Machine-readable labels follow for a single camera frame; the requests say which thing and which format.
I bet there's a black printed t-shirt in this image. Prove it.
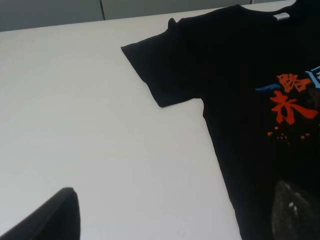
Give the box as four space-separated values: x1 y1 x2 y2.
122 0 320 240

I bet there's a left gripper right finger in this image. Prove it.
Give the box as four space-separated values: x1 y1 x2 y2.
271 181 320 240

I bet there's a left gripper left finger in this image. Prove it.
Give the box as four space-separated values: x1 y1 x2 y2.
0 187 81 240

